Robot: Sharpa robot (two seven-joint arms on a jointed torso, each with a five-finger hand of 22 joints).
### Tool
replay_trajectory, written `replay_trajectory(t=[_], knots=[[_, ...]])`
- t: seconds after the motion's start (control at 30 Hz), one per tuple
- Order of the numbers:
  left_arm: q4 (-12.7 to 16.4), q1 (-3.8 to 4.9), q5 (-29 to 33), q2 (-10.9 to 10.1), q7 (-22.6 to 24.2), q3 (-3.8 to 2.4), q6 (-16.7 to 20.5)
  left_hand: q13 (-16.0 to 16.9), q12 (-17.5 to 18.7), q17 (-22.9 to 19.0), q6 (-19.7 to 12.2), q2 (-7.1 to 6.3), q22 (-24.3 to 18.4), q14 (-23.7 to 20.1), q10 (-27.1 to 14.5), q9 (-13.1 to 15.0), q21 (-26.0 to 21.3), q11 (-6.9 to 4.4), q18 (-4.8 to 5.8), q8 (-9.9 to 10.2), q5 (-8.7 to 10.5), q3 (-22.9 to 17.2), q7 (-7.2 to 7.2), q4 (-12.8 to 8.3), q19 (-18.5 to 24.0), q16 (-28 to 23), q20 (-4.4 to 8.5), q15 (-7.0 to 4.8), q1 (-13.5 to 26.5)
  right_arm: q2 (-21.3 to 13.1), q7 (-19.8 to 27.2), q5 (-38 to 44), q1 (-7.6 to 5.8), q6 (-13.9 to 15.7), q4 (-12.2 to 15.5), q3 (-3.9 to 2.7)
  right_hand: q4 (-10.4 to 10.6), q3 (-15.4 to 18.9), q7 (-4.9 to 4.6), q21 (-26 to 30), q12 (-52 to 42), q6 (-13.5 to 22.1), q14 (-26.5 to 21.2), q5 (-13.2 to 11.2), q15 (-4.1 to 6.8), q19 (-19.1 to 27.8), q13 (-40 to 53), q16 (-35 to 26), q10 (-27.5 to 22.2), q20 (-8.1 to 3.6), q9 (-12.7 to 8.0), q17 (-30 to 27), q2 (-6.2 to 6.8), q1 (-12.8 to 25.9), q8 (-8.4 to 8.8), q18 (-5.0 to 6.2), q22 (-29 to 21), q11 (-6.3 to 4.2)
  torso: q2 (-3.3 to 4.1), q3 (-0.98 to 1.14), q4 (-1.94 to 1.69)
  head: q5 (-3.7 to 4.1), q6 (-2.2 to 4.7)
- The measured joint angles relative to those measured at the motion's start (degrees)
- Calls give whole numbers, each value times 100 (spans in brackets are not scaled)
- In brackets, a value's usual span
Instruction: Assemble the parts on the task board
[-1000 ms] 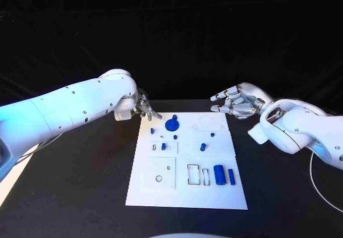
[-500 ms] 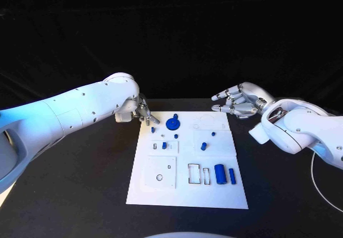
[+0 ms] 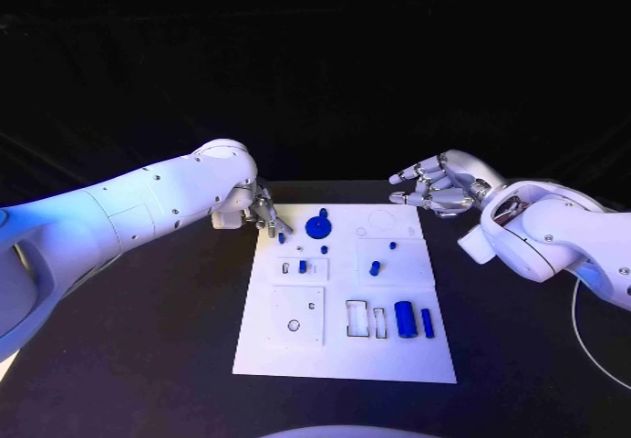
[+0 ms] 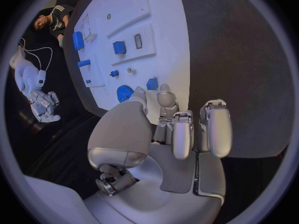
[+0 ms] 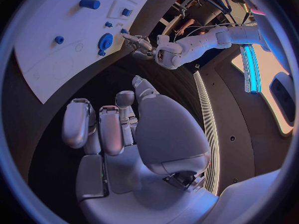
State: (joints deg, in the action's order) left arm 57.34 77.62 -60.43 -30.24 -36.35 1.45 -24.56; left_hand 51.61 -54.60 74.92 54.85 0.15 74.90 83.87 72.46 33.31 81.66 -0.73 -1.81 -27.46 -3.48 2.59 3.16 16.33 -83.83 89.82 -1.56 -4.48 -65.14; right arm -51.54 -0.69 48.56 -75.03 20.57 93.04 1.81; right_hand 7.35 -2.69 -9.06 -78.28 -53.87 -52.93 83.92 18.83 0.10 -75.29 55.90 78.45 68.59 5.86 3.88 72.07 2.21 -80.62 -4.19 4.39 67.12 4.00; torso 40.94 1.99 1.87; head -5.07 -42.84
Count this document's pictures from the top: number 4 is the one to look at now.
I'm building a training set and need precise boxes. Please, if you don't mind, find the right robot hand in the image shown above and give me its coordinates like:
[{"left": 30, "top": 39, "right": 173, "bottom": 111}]
[{"left": 28, "top": 89, "right": 62, "bottom": 123}]

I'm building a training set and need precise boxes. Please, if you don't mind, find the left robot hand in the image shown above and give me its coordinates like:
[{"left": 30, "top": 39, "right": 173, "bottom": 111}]
[{"left": 83, "top": 83, "right": 233, "bottom": 224}]

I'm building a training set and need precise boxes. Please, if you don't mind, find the thick blue cylinder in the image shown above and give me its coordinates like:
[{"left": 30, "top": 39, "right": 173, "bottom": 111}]
[{"left": 71, "top": 31, "right": 86, "bottom": 51}]

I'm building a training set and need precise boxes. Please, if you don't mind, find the blue plug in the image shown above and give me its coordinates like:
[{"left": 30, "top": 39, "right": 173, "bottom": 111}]
[
  {"left": 112, "top": 41, "right": 127, "bottom": 55},
  {"left": 146, "top": 77, "right": 159, "bottom": 91}
]

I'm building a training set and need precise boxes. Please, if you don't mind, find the white task board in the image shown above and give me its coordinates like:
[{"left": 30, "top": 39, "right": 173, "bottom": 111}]
[{"left": 63, "top": 0, "right": 191, "bottom": 125}]

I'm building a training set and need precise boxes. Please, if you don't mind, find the thin blue cylinder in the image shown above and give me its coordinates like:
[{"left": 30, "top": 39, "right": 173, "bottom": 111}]
[{"left": 76, "top": 59, "right": 92, "bottom": 68}]

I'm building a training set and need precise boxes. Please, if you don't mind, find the blue gear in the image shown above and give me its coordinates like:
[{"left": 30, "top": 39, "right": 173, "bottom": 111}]
[{"left": 116, "top": 85, "right": 136, "bottom": 103}]

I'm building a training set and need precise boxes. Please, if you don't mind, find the person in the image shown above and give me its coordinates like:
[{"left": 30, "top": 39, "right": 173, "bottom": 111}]
[{"left": 32, "top": 4, "right": 74, "bottom": 48}]

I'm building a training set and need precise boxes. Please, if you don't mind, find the white cable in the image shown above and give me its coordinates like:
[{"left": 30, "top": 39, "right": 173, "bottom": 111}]
[{"left": 17, "top": 37, "right": 54, "bottom": 73}]

